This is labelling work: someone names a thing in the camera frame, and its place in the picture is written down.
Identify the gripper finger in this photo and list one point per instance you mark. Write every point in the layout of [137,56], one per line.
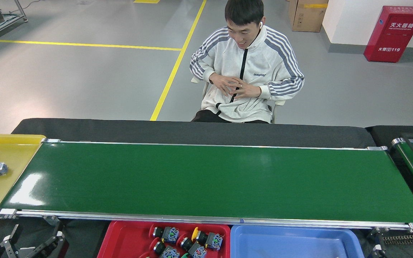
[54,249]
[377,252]
[0,251]

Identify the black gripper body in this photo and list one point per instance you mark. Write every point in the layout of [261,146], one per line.
[22,254]

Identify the red push button yellow band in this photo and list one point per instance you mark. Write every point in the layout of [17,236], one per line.
[197,251]

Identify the yellow mushroom push button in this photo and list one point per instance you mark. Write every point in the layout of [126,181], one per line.
[214,241]

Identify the yellow plastic tray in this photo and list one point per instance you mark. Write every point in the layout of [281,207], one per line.
[9,190]

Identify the red plastic tray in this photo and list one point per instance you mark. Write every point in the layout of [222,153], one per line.
[124,240]

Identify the blue plastic tray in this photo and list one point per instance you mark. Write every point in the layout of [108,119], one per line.
[292,247]

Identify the person's left hand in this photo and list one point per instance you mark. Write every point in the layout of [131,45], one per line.
[247,91]

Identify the person's right hand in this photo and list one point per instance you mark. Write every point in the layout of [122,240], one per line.
[221,81]

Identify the grey office chair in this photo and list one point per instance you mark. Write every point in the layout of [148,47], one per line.
[278,103]

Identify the red fire extinguisher box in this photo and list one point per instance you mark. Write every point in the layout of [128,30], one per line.
[394,36]

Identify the person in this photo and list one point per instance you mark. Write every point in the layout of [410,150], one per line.
[264,64]

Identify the brown cardboard box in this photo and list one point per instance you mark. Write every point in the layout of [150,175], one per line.
[307,18]

